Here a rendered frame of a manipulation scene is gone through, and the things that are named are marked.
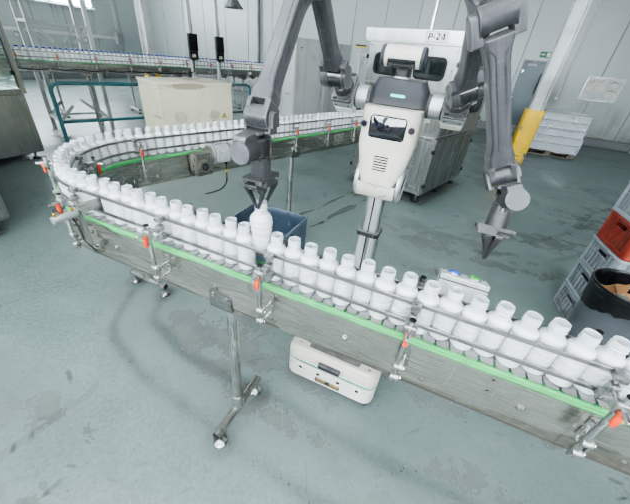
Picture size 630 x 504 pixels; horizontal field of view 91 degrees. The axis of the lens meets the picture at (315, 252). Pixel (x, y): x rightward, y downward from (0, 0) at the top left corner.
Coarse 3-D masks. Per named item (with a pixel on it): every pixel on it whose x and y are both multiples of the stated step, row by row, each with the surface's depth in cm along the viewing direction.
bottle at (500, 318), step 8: (504, 304) 78; (512, 304) 77; (488, 312) 80; (496, 312) 78; (504, 312) 76; (512, 312) 75; (488, 320) 79; (496, 320) 77; (504, 320) 76; (496, 328) 77; (504, 328) 76; (480, 336) 82; (488, 336) 79; (496, 336) 78; (480, 344) 82; (488, 344) 80; (496, 344) 80; (480, 352) 83
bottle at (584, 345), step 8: (584, 328) 72; (584, 336) 70; (592, 336) 72; (600, 336) 70; (568, 344) 73; (576, 344) 72; (584, 344) 71; (592, 344) 70; (568, 352) 73; (576, 352) 72; (584, 352) 71; (592, 352) 71; (560, 360) 75; (568, 360) 73; (592, 360) 71; (552, 368) 77; (560, 368) 75; (568, 368) 74; (576, 368) 73; (584, 368) 73; (552, 376) 77; (568, 376) 75; (576, 376) 74; (560, 384) 76; (568, 384) 76
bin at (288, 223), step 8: (248, 208) 160; (272, 208) 162; (232, 216) 149; (240, 216) 155; (248, 216) 162; (272, 216) 165; (280, 216) 162; (288, 216) 160; (296, 216) 158; (304, 216) 156; (280, 224) 165; (288, 224) 163; (296, 224) 161; (304, 224) 156; (272, 232) 170; (288, 232) 141; (296, 232) 149; (304, 232) 159; (304, 240) 162; (304, 248) 166; (256, 256) 140
